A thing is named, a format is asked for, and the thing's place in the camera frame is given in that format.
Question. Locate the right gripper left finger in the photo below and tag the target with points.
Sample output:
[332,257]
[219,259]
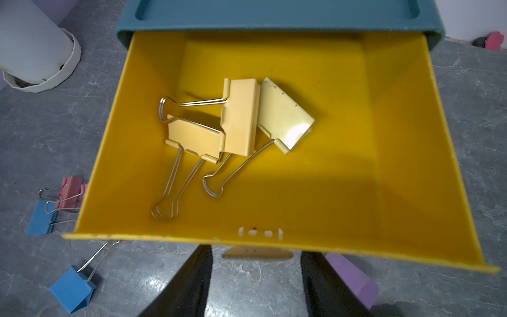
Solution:
[187,292]

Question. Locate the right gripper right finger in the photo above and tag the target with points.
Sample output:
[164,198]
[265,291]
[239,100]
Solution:
[328,287]

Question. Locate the yellow top drawer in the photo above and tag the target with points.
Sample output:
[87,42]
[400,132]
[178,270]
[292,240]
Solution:
[376,176]

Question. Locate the yellow binder clip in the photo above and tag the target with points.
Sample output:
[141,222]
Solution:
[238,114]
[281,118]
[194,138]

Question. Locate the pink binder clip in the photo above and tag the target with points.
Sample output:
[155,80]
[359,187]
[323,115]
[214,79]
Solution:
[64,198]

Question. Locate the blue binder clip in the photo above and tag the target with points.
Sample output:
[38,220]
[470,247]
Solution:
[45,217]
[74,289]

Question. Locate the teal drawer cabinet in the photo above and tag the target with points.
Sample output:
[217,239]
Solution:
[333,16]

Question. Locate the purple toy shovel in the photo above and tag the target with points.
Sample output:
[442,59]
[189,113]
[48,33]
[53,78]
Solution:
[352,279]

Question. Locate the potted green plant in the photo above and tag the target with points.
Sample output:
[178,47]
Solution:
[36,54]

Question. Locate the small pink object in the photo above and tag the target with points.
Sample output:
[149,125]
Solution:
[492,41]

